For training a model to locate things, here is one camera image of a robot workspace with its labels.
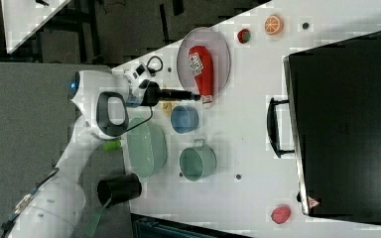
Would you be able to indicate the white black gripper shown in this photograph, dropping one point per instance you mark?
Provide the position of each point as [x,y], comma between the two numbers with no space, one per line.
[143,89]

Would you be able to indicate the red plush ketchup bottle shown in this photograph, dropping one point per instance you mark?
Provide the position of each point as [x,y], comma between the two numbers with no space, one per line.
[201,67]

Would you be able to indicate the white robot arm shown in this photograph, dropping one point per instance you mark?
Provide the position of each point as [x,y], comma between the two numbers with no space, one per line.
[54,207]

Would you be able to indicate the grey round plate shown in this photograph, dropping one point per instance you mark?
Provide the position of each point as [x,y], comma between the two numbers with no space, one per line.
[220,56]

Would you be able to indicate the blue round bowl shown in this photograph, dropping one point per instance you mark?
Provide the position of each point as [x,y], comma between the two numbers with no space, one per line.
[184,119]

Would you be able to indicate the green perforated colander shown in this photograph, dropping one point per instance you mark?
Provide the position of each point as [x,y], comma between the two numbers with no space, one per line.
[146,147]

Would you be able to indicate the green lime toy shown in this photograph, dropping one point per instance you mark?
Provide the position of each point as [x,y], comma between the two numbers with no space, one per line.
[112,145]

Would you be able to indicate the red strawberry toy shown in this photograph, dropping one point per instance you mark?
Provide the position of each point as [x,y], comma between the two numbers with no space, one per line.
[243,36]

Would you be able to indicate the orange slice toy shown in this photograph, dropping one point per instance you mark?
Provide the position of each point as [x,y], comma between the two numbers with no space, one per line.
[274,25]

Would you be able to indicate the white side table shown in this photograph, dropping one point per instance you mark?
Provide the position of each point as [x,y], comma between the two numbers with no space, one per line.
[23,18]

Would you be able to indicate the black toaster oven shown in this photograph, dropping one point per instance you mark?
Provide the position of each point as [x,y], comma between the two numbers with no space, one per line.
[334,98]

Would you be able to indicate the green pot with handle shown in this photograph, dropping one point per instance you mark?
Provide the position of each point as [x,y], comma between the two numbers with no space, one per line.
[198,161]

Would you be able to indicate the blue metal frame rail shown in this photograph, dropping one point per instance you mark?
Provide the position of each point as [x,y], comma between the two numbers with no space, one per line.
[150,227]

